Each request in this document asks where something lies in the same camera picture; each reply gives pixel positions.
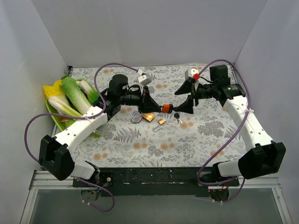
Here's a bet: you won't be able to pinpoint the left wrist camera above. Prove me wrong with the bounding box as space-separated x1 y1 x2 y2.
137 69 152 91

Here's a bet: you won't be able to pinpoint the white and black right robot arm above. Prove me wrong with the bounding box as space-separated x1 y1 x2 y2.
174 65 286 186

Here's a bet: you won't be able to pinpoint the aluminium frame rail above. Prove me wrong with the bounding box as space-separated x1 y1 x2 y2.
21 168 292 224

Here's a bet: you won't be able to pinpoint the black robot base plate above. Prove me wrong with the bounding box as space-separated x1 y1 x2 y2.
72 167 242 198

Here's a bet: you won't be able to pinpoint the orange and black padlock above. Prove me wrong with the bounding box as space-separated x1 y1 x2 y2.
160 104 173 114

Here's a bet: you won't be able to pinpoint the small brass padlock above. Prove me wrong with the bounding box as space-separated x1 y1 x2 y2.
153 119 166 132

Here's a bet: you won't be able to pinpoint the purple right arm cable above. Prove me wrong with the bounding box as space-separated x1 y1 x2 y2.
195 59 252 203

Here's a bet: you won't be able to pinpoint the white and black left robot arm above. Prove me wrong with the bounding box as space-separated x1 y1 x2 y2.
38 73 161 187

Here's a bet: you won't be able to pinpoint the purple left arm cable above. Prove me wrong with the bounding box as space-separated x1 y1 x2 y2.
24 62 143 212

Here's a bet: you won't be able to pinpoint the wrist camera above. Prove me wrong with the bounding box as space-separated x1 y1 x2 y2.
185 68 200 89
137 69 152 91

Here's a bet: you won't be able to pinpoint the silver keys of orange padlock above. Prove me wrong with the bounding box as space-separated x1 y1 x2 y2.
174 112 183 124

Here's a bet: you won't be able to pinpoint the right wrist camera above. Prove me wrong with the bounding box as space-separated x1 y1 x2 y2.
185 68 200 89

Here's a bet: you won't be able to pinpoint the bok choy toy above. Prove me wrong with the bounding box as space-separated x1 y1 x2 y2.
78 80 99 104

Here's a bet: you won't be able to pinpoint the large brass padlock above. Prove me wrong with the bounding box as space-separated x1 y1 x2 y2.
130 113 155 124

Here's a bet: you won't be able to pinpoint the green vegetable tray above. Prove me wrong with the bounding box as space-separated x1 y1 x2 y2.
45 78 101 137

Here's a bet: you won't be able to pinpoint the floral patterned table mat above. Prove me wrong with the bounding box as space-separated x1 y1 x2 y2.
72 64 246 168

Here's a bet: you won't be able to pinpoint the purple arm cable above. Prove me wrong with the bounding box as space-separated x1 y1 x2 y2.
24 62 143 212
195 59 252 203

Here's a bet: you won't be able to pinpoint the napa cabbage toy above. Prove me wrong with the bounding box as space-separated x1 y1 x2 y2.
61 77 91 115

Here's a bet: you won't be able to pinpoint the yellow-leaf cabbage toy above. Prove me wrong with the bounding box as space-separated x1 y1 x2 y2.
43 79 82 117

